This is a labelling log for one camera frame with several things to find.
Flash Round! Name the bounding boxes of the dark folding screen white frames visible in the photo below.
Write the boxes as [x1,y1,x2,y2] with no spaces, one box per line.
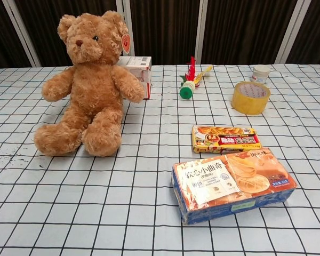
[0,0,320,70]

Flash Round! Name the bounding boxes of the white black-checked tablecloth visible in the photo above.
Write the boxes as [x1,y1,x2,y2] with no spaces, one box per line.
[0,63,320,256]

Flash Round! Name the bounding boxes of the orange cookie box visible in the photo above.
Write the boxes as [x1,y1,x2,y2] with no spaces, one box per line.
[171,148,298,226]

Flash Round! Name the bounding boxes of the white and red cardboard box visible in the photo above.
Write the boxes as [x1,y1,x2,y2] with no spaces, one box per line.
[116,55,153,100]

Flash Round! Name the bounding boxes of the brown teddy bear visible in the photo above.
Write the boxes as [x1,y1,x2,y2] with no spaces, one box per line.
[34,10,146,157]

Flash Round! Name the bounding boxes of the small white jar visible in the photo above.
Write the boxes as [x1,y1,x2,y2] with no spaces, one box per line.
[250,65,271,85]

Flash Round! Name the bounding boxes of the yellow curry box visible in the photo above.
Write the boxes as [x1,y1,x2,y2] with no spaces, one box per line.
[191,125,262,155]

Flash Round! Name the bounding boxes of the yellow packing tape roll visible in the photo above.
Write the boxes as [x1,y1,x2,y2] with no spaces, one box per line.
[231,81,271,116]

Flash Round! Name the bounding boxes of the feather shuttlecock with green base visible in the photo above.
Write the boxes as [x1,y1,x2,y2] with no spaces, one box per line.
[179,56,213,99]

